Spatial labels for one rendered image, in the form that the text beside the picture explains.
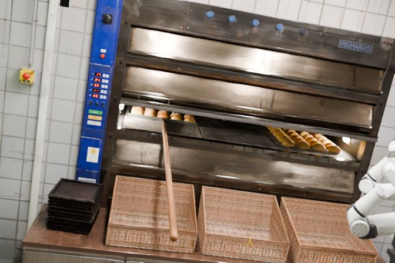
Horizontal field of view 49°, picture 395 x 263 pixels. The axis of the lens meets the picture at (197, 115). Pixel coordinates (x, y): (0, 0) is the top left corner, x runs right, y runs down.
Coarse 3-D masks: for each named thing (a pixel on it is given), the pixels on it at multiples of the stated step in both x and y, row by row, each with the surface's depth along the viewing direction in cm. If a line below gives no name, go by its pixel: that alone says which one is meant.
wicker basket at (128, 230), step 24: (120, 192) 303; (144, 192) 305; (192, 192) 303; (120, 216) 301; (144, 216) 304; (168, 216) 307; (192, 216) 291; (120, 240) 264; (144, 240) 266; (168, 240) 281; (192, 240) 269
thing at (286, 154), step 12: (120, 132) 299; (132, 132) 300; (144, 132) 301; (156, 132) 306; (204, 144) 307; (216, 144) 308; (228, 144) 308; (240, 144) 313; (288, 156) 315; (300, 156) 316; (312, 156) 317; (324, 156) 322
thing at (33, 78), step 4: (20, 68) 276; (24, 68) 276; (28, 68) 277; (32, 68) 279; (36, 68) 281; (20, 72) 276; (24, 72) 276; (28, 72) 277; (36, 72) 280; (20, 76) 277; (32, 76) 277; (36, 76) 282; (20, 80) 277; (24, 80) 278; (28, 80) 278; (32, 80) 278; (36, 80) 284; (32, 84) 279
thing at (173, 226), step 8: (168, 152) 259; (168, 160) 245; (168, 168) 232; (168, 176) 222; (168, 184) 212; (168, 192) 203; (168, 200) 195; (168, 208) 188; (176, 232) 168; (176, 240) 166
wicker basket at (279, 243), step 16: (208, 192) 312; (224, 192) 313; (240, 192) 314; (208, 208) 312; (224, 208) 313; (240, 208) 314; (272, 208) 317; (208, 224) 311; (224, 224) 312; (240, 224) 314; (256, 224) 315; (272, 224) 312; (208, 240) 271; (224, 240) 271; (240, 240) 272; (256, 240) 273; (272, 240) 306; (288, 240) 277; (224, 256) 274; (240, 256) 275; (256, 256) 280; (272, 256) 276
